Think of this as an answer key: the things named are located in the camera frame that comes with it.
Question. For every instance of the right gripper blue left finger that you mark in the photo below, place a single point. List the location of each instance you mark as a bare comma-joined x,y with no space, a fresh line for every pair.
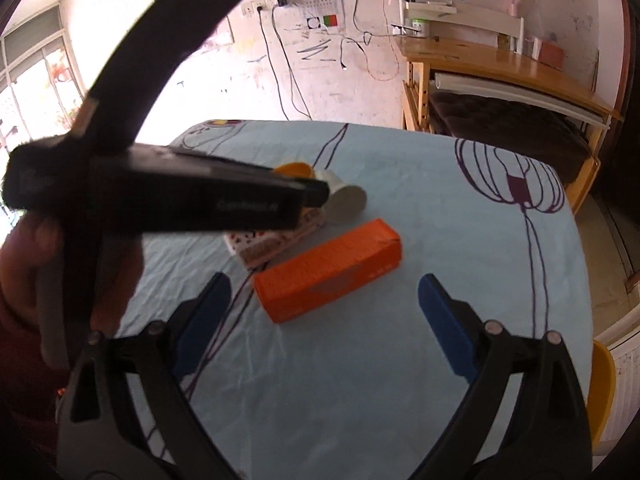
196,321

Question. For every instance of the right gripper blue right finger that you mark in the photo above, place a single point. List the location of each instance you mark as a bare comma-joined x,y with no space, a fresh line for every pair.
454,324

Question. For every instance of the left hand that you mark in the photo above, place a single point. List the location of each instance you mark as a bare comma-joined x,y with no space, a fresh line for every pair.
34,242

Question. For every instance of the white printed snack wrapper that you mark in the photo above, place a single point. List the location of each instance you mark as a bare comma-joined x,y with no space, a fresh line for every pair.
254,248

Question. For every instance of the light blue patterned tablecloth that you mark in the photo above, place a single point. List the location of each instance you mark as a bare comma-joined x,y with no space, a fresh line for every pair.
360,389

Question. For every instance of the orange cardboard box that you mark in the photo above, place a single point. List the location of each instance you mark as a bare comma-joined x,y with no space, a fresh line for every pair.
329,271

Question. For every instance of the white paper cup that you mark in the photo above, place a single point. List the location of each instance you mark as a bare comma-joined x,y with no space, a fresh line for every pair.
346,201

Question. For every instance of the yellow chair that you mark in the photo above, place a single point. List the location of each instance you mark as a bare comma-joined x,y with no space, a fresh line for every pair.
601,392

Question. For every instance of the orange plastic cup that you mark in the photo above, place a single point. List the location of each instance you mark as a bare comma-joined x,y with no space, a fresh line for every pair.
295,170

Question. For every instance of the wooden desk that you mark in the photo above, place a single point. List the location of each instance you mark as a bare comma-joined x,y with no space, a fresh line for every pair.
468,68

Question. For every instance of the white chair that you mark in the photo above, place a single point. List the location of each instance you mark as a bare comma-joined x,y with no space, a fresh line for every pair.
465,14

